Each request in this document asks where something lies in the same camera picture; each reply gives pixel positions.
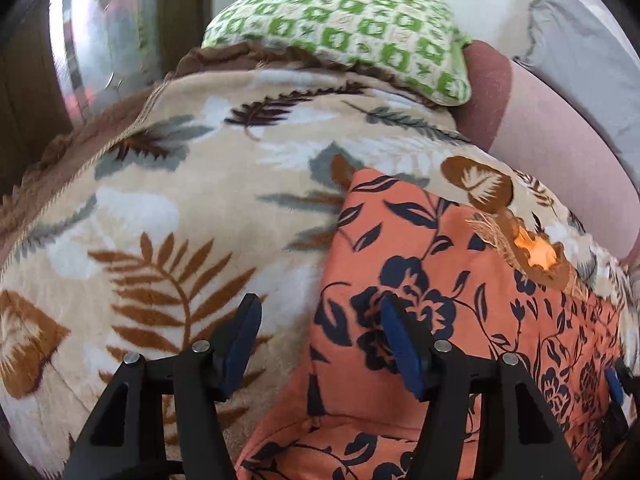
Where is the green patterned pillow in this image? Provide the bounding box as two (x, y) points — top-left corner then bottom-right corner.
(201, 0), (473, 108)

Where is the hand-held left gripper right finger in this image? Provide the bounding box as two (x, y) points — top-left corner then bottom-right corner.
(381, 292), (583, 480)

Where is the beige leaf print blanket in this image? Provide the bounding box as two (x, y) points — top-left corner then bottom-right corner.
(0, 42), (640, 480)

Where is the orange floral print garment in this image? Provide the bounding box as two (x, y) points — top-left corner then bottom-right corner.
(235, 167), (633, 480)

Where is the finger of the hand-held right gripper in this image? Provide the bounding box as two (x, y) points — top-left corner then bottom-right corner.
(602, 357), (636, 453)

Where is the grey cloth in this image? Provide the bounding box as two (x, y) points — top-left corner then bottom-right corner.
(515, 0), (640, 181)

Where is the wooden wardrobe with mirror panels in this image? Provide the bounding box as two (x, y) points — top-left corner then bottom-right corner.
(0, 0), (216, 188)

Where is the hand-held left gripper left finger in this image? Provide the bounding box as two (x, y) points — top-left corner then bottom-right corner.
(62, 292), (263, 480)

